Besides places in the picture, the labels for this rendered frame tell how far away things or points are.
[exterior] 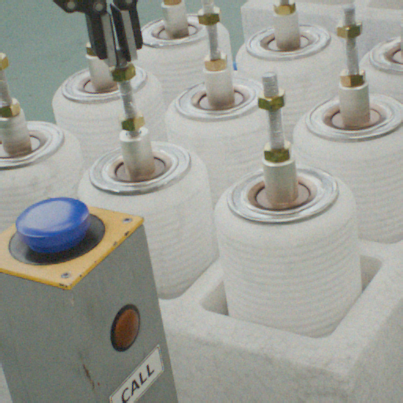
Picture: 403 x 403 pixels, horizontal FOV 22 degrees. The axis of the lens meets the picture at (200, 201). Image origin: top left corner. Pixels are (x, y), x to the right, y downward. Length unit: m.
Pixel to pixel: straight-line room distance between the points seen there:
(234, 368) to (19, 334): 0.18
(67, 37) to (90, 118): 0.89
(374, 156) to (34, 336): 0.30
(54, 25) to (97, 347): 1.30
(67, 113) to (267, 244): 0.28
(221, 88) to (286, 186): 0.17
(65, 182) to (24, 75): 0.84
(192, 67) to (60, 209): 0.42
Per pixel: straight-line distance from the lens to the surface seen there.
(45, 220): 0.57
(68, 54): 1.69
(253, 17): 1.25
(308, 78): 0.91
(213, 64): 0.83
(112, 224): 0.58
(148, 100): 0.89
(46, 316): 0.57
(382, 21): 1.17
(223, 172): 0.83
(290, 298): 0.70
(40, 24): 1.85
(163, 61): 0.97
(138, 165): 0.75
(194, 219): 0.75
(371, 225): 0.79
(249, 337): 0.70
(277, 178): 0.69
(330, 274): 0.70
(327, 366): 0.67
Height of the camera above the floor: 0.61
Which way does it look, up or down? 30 degrees down
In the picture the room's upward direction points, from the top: 9 degrees counter-clockwise
